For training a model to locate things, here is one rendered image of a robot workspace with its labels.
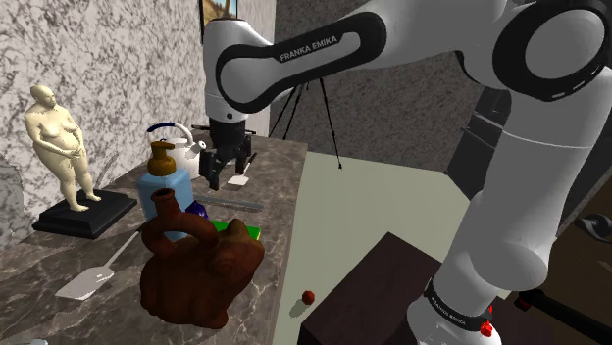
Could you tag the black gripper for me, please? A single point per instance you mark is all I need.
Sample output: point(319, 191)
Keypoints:
point(228, 136)

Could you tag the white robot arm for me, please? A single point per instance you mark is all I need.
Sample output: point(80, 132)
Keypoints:
point(521, 200)

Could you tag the small grey spatula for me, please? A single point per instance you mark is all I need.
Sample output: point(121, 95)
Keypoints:
point(238, 180)

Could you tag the dark blue small object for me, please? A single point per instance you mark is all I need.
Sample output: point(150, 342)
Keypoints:
point(197, 210)

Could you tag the blue bottle with brown pump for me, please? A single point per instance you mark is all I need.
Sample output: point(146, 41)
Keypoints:
point(165, 188)

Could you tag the green flat object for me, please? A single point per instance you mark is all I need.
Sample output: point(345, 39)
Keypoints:
point(252, 232)

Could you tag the black tripod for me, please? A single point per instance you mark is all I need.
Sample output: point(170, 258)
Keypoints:
point(330, 124)

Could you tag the brown clay stirrup vessel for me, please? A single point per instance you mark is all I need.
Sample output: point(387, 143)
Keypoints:
point(201, 277)

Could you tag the small red ball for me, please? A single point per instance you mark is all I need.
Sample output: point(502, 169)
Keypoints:
point(308, 297)

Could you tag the cream figure on black base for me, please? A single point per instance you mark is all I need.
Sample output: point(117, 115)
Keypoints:
point(60, 143)

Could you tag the large grey spatula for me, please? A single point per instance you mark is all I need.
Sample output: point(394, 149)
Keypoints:
point(88, 282)

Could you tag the dark robot stand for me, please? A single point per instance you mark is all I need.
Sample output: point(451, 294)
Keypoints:
point(368, 296)

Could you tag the black cabinet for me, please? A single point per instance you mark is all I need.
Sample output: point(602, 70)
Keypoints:
point(478, 143)

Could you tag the framed wall picture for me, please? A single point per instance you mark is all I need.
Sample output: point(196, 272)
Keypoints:
point(217, 9)

